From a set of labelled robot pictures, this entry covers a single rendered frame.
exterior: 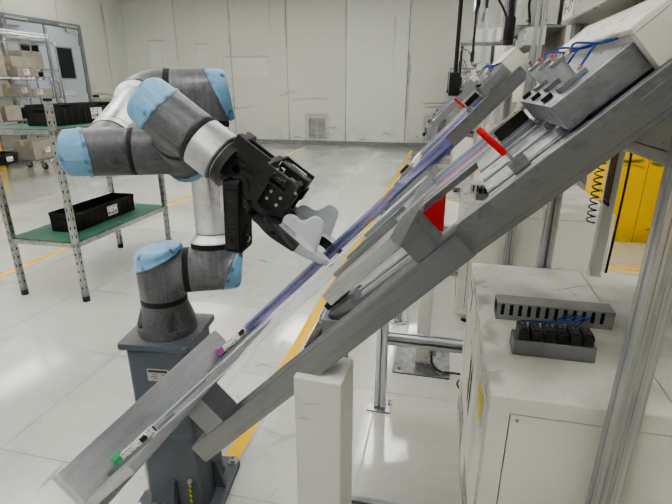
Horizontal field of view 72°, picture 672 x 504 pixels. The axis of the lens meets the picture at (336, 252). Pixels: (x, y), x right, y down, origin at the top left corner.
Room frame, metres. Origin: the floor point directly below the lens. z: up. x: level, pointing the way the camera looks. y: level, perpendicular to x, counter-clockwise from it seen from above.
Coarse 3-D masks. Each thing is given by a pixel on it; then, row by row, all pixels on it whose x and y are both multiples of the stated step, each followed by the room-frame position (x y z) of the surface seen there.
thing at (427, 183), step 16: (416, 192) 0.35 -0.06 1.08; (400, 208) 0.35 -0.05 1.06; (384, 224) 0.35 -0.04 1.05; (368, 240) 0.36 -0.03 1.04; (336, 256) 0.37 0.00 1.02; (320, 272) 0.37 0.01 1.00; (304, 288) 0.37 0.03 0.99; (320, 288) 0.37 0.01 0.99; (288, 304) 0.38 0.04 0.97; (272, 320) 0.38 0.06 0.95; (256, 336) 0.39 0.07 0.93; (240, 352) 0.39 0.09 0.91; (224, 368) 0.40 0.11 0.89; (208, 384) 0.40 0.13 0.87; (192, 400) 0.41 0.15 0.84; (160, 416) 0.43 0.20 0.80
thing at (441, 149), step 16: (448, 144) 0.58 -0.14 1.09; (432, 160) 0.59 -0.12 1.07; (416, 176) 0.59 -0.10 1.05; (384, 208) 0.61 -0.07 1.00; (368, 224) 0.62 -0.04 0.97; (336, 240) 0.63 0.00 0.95; (304, 272) 0.64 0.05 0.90; (288, 288) 0.65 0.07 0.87; (272, 304) 0.65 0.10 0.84; (256, 320) 0.66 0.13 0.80; (224, 352) 0.68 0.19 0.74
